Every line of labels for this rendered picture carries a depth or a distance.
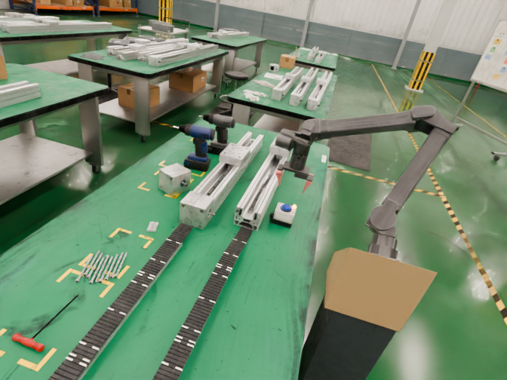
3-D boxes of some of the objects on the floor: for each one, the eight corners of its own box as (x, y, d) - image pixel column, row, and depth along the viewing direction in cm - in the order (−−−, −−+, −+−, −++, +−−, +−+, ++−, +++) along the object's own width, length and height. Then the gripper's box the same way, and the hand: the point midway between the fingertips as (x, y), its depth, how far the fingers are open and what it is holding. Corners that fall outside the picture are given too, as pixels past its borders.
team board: (436, 127, 630) (489, 16, 531) (459, 130, 638) (514, 22, 539) (491, 160, 502) (574, 24, 403) (517, 163, 510) (606, 31, 411)
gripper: (280, 152, 115) (271, 188, 123) (318, 162, 113) (307, 198, 121) (283, 145, 121) (275, 180, 129) (320, 155, 119) (309, 190, 127)
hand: (291, 187), depth 125 cm, fingers open, 9 cm apart
